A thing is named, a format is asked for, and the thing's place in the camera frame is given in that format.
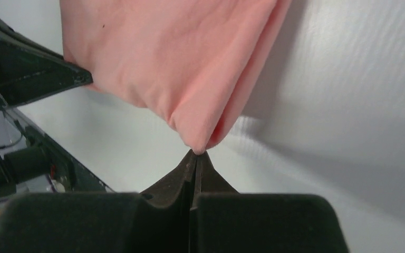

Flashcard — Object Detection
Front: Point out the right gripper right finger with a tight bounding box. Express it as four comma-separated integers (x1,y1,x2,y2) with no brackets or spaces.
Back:
189,153,349,252

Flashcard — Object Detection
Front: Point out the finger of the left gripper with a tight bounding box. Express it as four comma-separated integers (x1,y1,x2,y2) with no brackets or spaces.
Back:
0,19,93,111

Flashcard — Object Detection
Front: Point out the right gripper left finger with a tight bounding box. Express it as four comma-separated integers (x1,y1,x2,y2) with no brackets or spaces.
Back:
0,151,197,252

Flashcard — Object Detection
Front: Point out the pink t shirt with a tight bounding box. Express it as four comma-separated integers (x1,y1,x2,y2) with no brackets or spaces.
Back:
60,0,291,154

